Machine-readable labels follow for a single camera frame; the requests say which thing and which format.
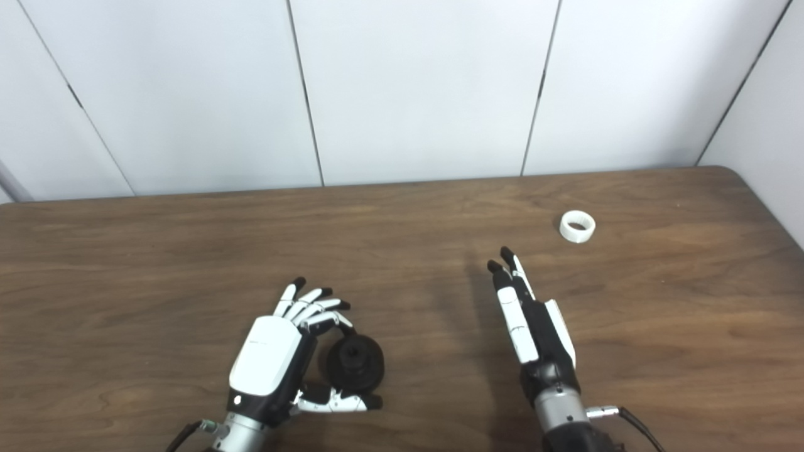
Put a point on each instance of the white and black right hand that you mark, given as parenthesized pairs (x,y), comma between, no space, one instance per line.
(540,339)

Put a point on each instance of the white and black left hand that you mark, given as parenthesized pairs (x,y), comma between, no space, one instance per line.
(267,355)

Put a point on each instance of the round black part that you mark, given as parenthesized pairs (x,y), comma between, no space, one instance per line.
(358,367)

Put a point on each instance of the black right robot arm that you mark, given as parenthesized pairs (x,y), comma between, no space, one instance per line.
(565,417)

